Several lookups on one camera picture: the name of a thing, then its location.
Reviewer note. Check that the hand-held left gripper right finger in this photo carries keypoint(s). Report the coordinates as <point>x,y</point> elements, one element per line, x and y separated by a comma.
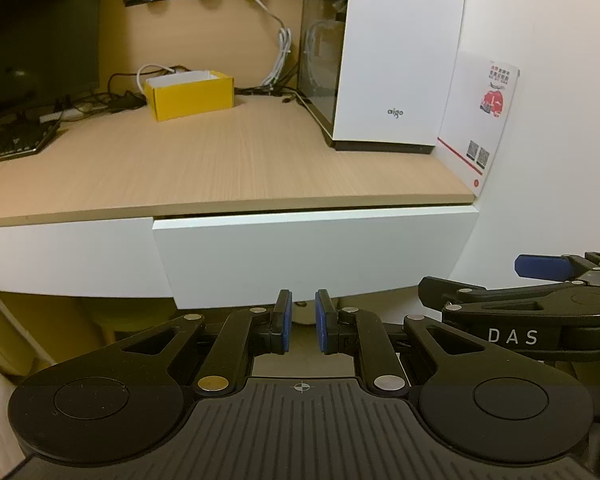
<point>322,324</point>

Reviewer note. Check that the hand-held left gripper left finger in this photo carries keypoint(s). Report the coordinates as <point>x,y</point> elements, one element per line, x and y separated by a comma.
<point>285,324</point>

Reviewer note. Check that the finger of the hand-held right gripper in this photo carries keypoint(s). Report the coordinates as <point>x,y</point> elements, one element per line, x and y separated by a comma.
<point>540,266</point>
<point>500,305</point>

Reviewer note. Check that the white front wooden drawer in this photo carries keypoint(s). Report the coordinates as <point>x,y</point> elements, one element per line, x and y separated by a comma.
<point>305,250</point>

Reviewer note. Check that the white red printed card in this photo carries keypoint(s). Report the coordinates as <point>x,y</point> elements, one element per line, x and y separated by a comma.
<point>480,125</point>

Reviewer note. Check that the yellow cardboard box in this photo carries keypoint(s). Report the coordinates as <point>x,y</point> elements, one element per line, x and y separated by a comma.
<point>190,100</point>

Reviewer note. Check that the white computer case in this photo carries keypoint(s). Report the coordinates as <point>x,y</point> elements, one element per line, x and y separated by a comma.
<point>395,50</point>

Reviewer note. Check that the black keyboard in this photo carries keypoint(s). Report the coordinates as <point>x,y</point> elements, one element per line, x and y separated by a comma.
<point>10,145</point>

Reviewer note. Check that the black computer monitor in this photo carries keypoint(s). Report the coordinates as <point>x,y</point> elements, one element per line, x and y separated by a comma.
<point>30,35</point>

